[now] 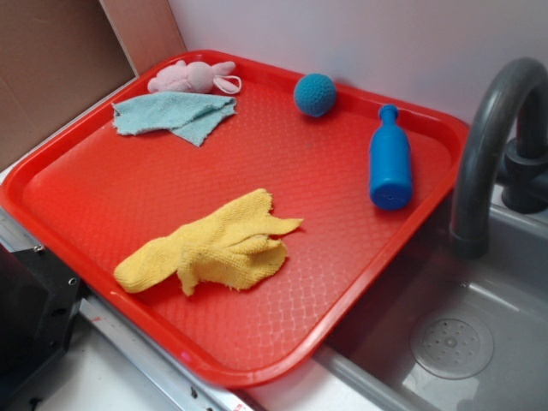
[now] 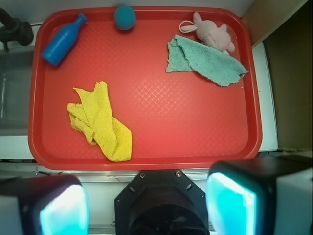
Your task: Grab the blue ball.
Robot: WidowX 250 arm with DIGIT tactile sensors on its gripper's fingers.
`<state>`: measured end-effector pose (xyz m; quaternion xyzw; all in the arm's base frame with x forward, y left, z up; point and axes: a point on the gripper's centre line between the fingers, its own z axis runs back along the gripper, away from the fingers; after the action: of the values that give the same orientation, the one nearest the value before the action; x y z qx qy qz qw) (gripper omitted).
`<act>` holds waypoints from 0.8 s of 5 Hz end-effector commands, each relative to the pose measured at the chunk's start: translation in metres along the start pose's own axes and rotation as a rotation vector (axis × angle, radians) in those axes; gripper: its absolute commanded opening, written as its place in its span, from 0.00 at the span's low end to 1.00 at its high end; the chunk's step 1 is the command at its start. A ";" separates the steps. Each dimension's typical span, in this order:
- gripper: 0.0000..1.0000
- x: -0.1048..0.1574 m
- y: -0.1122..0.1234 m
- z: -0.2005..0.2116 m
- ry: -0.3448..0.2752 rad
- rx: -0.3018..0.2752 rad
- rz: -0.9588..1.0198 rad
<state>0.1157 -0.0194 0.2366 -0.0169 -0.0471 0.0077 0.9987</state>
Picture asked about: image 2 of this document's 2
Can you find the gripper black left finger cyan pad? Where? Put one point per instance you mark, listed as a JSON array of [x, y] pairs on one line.
[[47, 205]]

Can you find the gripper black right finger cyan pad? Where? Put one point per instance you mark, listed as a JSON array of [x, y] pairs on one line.
[[261, 196]]

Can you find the blue ball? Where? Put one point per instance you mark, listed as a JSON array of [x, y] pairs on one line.
[[124, 18]]

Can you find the yellow cloth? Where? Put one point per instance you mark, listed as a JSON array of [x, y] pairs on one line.
[[93, 117]]

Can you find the red plastic tray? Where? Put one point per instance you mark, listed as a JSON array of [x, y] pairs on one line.
[[178, 120]]

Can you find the metal sink basin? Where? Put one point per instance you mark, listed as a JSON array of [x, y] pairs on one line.
[[15, 84]]

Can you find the blue plastic bottle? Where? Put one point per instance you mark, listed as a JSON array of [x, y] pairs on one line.
[[63, 41]]

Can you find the teal cloth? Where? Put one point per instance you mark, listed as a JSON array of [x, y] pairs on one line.
[[188, 55]]

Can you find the pink plush bunny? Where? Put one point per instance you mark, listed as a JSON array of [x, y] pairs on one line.
[[209, 33]]

